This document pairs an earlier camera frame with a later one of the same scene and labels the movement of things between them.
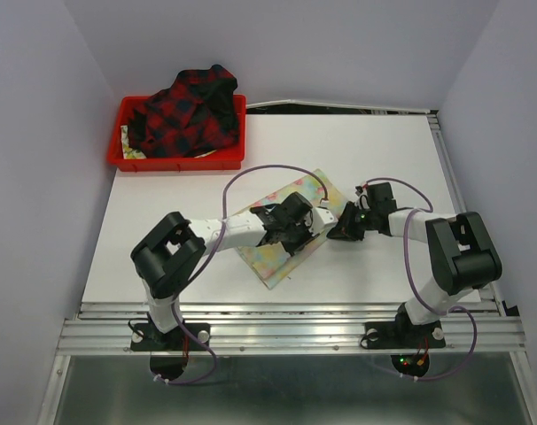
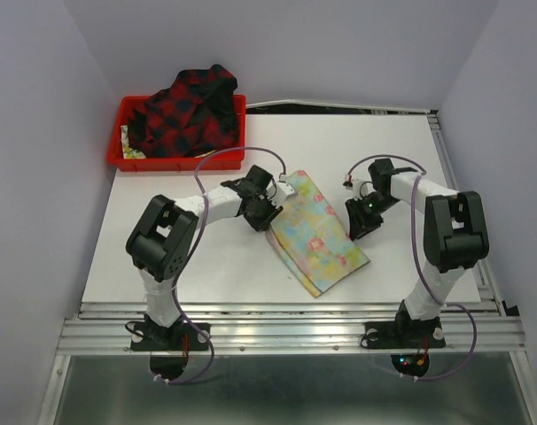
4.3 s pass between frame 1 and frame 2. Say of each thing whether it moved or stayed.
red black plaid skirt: stayed
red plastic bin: stayed
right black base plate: stayed
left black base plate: stayed
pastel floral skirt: moved
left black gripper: moved
